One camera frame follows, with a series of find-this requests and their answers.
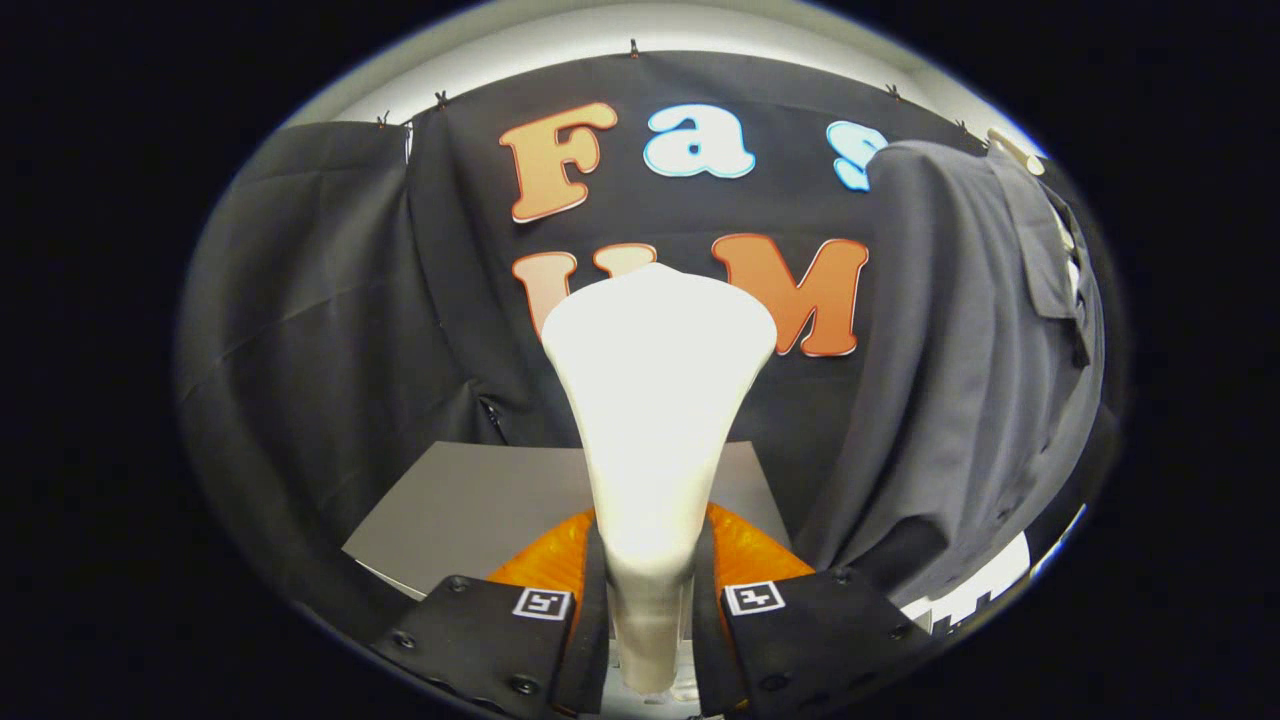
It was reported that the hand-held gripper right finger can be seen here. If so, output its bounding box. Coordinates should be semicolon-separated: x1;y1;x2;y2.
692;503;936;716

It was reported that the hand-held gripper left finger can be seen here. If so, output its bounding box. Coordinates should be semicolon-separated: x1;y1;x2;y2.
372;508;609;719

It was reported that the white garment steamer head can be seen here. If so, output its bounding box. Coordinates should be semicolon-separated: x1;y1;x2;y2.
541;263;779;696

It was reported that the grey button-up shirt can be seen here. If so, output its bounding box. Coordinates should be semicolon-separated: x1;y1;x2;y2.
795;140;1109;606

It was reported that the cream plastic hanger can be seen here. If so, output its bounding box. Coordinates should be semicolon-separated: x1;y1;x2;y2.
985;127;1046;176

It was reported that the row of black clips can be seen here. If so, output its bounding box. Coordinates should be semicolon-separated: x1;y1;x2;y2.
375;38;976;136

